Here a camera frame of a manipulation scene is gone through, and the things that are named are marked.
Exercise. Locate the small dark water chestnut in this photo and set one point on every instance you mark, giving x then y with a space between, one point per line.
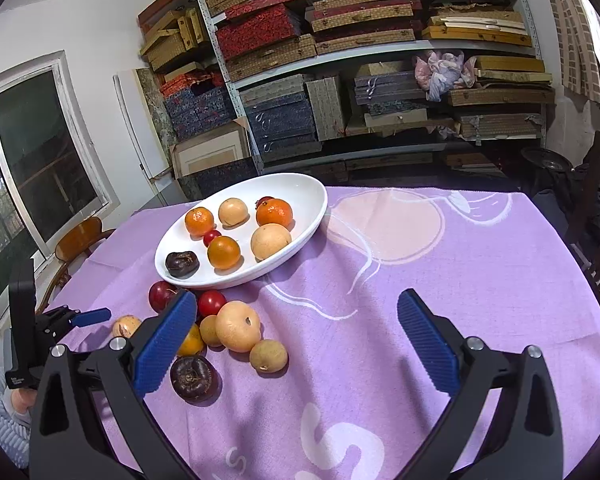
181 265

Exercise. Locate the purple patterned tablecloth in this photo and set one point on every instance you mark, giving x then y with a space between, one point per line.
380 260

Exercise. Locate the brick patterned curtain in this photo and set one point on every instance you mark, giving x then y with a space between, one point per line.
575 35

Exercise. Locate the white flat panel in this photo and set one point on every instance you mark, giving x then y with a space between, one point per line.
135 125

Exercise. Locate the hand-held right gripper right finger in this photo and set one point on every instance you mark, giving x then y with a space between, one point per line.
427 342

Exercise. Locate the large dark water chestnut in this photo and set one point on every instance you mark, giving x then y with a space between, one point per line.
194 377

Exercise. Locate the red plum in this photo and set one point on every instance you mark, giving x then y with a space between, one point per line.
161 296

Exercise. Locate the white oval plate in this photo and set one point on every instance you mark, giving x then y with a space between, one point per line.
300 200

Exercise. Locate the round dark metal dish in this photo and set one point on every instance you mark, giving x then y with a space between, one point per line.
547 157

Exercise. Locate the grey metal shelf rack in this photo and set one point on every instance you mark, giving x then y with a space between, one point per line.
215 40

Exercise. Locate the green marble slab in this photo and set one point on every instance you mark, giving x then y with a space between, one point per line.
152 105

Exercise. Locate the spotted yellow passion fruit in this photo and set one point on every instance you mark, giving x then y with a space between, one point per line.
237 327

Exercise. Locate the black bag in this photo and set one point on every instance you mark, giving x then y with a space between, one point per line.
565 195

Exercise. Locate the pale yellow loquat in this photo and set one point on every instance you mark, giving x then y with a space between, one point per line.
232 212
125 327

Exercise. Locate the dark wooden chair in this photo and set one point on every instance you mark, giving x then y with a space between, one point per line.
597 185

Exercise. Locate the large orange mandarin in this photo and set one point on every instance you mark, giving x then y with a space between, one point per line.
276 214

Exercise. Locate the small orange mandarin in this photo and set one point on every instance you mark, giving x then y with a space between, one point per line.
199 221

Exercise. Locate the red cherry tomato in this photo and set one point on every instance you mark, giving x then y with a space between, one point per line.
212 238
211 303
264 200

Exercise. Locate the smooth yellow passion fruit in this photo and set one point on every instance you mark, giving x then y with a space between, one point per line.
271 242

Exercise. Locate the pink crumpled cloth bundle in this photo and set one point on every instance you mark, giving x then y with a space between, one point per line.
442 72

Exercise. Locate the stack of red patterned boxes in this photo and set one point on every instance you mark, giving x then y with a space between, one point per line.
257 32

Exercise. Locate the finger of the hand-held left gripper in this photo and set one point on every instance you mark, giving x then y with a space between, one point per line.
92 317

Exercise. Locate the orange green tomato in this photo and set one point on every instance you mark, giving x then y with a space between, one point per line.
224 252

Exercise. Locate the stack of dark blue boxes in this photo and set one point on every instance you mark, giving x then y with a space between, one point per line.
280 120

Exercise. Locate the brown wooden chair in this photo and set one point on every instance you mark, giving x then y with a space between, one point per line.
80 237

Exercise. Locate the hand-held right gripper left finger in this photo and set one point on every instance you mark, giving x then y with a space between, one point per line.
165 342

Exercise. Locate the yellow cherry tomato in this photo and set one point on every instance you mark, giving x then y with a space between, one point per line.
192 342

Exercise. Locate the stack of yellow wooden boxes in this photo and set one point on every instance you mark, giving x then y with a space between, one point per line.
510 64

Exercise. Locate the beige picture frame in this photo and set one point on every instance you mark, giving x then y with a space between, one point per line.
185 155

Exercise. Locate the brown longan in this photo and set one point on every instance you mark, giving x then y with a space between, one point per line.
268 356
210 331

